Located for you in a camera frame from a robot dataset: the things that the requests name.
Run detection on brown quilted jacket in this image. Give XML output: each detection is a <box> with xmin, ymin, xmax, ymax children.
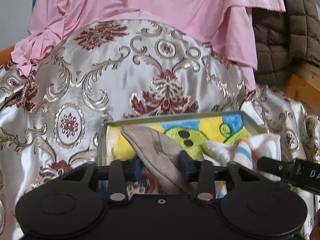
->
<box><xmin>251</xmin><ymin>0</ymin><xmax>320</xmax><ymax>84</ymax></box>

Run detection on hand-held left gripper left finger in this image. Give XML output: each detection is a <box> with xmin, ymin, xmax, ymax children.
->
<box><xmin>56</xmin><ymin>158</ymin><xmax>143</xmax><ymax>204</ymax></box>

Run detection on floral satin blanket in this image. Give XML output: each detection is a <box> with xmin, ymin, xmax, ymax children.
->
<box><xmin>0</xmin><ymin>20</ymin><xmax>320</xmax><ymax>240</ymax></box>

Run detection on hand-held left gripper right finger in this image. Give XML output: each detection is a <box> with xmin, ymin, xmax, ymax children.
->
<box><xmin>179</xmin><ymin>151</ymin><xmax>265</xmax><ymax>203</ymax></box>

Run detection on cartoon printed packet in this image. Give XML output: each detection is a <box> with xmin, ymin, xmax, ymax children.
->
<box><xmin>126</xmin><ymin>172</ymin><xmax>157</xmax><ymax>195</ymax></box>

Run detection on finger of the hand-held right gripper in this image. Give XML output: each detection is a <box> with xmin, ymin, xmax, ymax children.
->
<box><xmin>257</xmin><ymin>156</ymin><xmax>298</xmax><ymax>181</ymax></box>

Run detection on wooden furniture frame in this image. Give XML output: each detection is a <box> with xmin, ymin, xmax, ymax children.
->
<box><xmin>285</xmin><ymin>64</ymin><xmax>320</xmax><ymax>105</ymax></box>

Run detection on metal tray with cartoon drawing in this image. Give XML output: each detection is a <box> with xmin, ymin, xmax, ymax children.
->
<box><xmin>99</xmin><ymin>110</ymin><xmax>269</xmax><ymax>195</ymax></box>

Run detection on pastel striped towel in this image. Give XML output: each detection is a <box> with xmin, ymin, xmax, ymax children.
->
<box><xmin>204</xmin><ymin>133</ymin><xmax>283</xmax><ymax>195</ymax></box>

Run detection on pink bed sheet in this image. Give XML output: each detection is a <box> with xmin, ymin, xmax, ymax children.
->
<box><xmin>11</xmin><ymin>0</ymin><xmax>287</xmax><ymax>92</ymax></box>

